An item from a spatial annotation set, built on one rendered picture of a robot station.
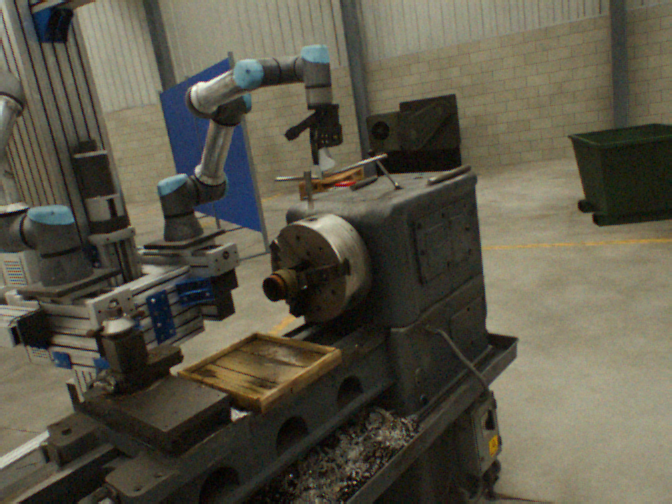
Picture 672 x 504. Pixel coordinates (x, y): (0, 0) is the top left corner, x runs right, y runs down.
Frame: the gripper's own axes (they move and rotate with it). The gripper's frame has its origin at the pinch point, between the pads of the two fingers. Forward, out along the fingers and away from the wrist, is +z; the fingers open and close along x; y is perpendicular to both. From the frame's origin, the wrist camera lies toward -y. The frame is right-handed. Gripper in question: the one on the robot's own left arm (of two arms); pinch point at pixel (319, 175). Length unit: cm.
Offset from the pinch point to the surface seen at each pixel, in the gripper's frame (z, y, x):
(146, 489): 44, -21, -79
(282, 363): 48, -10, -25
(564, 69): 3, 245, 972
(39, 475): 53, -55, -68
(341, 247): 19.5, 6.5, -7.8
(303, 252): 22.1, -6.0, -3.9
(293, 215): 16.7, -14.9, 19.8
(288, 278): 26.2, -8.2, -14.5
